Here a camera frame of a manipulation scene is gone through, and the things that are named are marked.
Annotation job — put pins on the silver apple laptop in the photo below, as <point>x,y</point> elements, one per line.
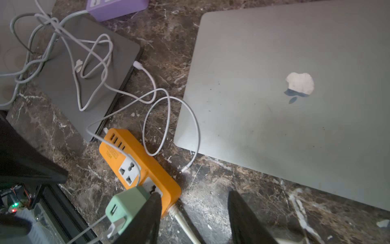
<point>300,92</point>

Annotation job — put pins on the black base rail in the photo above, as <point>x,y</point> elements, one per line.
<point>52,217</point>

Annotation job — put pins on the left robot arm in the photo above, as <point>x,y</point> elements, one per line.
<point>21,163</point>

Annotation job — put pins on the green charger adapter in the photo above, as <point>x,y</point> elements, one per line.
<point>123,207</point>

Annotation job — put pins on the orange power strip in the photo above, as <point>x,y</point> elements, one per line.
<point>128,159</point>

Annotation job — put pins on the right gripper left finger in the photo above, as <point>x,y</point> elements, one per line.
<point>144,227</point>

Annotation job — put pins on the purple power strip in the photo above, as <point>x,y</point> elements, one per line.
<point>103,10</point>

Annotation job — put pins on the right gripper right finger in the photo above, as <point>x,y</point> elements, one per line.
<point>246,227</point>

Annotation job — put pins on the dark grey laptop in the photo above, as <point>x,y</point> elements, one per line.
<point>72,78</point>

